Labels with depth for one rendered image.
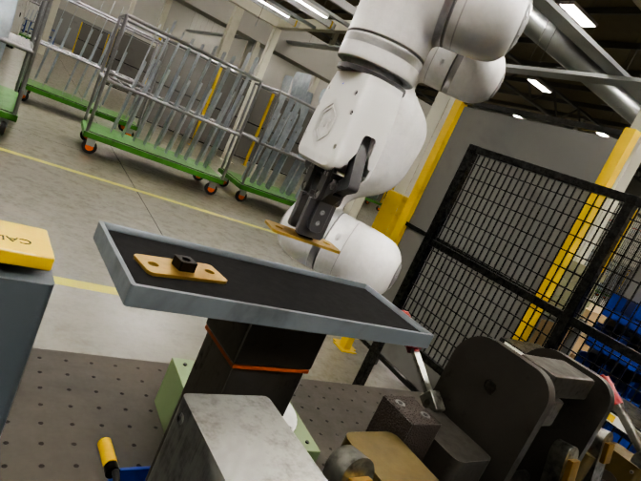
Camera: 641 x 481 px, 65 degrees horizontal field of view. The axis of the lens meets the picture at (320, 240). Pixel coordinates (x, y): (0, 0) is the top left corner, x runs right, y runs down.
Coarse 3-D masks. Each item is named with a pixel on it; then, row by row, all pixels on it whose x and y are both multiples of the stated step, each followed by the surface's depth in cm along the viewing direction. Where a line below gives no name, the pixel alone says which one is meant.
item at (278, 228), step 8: (272, 224) 53; (280, 224) 55; (280, 232) 51; (288, 232) 53; (296, 232) 54; (304, 240) 53; (312, 240) 54; (320, 240) 56; (328, 248) 54; (336, 248) 55
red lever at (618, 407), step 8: (608, 376) 91; (616, 392) 90; (616, 400) 89; (616, 408) 88; (624, 408) 88; (624, 416) 87; (624, 424) 87; (632, 424) 87; (632, 432) 86; (632, 440) 86; (640, 440) 85; (640, 448) 85
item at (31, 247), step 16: (0, 224) 39; (16, 224) 40; (0, 240) 36; (16, 240) 38; (32, 240) 39; (48, 240) 40; (0, 256) 36; (16, 256) 36; (32, 256) 37; (48, 256) 38
